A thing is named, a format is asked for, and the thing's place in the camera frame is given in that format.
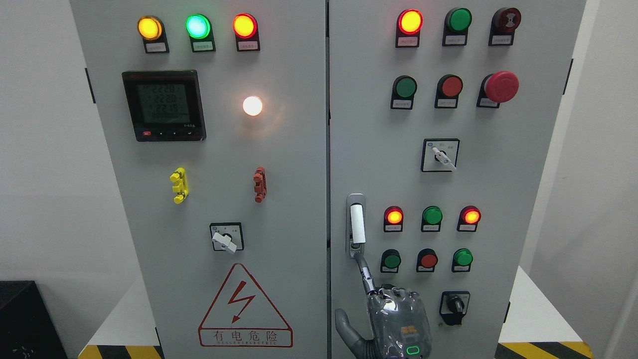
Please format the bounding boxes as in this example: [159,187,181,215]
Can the silver door handle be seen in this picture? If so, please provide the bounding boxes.
[346,193,366,258]

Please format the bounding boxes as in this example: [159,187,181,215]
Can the grey left cabinet door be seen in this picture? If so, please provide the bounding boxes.
[70,0,329,359]

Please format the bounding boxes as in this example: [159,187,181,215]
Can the grey cabinet door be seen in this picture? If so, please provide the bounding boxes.
[70,0,329,359]
[328,0,586,359]

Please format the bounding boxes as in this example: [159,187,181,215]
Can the grey right cabinet door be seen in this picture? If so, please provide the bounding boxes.
[328,0,586,359]

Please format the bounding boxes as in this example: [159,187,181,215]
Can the red-orange indicator lamp left door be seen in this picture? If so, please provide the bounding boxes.
[232,13,260,52]

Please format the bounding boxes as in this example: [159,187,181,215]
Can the red lit lamp middle left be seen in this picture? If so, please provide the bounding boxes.
[383,206,404,232]

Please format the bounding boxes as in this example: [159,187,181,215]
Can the red lit lamp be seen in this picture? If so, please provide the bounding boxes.
[396,8,424,48]
[457,206,481,232]
[383,206,404,232]

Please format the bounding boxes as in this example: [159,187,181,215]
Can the white lit indicator lamp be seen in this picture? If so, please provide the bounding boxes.
[242,96,264,117]

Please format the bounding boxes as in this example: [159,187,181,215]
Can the green push button lower left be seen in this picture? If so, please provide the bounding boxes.
[380,248,401,273]

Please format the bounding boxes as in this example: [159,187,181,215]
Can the green lamp middle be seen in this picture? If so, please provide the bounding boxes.
[421,206,444,232]

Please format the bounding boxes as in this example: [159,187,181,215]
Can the green push button upper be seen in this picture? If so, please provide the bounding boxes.
[390,75,417,110]

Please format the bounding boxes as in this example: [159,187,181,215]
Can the red push button lower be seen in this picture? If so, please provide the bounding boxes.
[416,248,438,273]

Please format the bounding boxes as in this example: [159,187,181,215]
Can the red push button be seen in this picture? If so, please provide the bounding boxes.
[434,74,463,109]
[416,248,438,273]

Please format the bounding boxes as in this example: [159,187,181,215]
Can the red lit lamp middle right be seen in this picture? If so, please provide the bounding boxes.
[457,206,481,232]

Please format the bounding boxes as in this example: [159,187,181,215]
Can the red electric hazard warning sticker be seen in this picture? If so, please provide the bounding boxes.
[198,263,293,348]

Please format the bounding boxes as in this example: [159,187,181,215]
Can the red push button upper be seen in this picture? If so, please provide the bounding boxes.
[434,74,463,109]

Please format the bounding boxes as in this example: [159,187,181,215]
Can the black digital power meter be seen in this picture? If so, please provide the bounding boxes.
[122,69,206,142]

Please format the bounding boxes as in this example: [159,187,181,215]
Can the red lit lamp top right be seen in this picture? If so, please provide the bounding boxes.
[396,8,424,48]

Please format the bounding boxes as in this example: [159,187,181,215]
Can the green lit indicator lamp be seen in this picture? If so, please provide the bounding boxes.
[185,13,216,53]

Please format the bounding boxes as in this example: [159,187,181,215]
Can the red mushroom emergency stop button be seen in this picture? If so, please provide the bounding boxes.
[476,71,519,109]

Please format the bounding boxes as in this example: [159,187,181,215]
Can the green lamp top right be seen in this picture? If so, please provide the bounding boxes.
[442,7,473,47]

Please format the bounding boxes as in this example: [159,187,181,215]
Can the yellow indicator lamp top left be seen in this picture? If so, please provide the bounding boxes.
[137,15,169,54]

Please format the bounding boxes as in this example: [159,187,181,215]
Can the dark red buzzer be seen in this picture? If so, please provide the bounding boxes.
[488,7,521,47]

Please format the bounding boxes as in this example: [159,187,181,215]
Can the white platform with hazard stripes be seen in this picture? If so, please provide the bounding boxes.
[79,269,593,359]

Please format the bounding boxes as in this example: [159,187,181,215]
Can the black box bottom left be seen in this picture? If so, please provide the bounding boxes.
[0,280,67,359]

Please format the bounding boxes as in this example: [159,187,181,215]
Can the left door rotary selector switch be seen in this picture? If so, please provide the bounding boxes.
[209,222,244,254]

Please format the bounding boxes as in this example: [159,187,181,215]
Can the upper right rotary selector switch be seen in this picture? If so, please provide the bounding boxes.
[421,138,460,173]

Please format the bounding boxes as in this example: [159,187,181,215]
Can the black knob selector switch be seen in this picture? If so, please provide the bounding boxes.
[439,291,471,326]

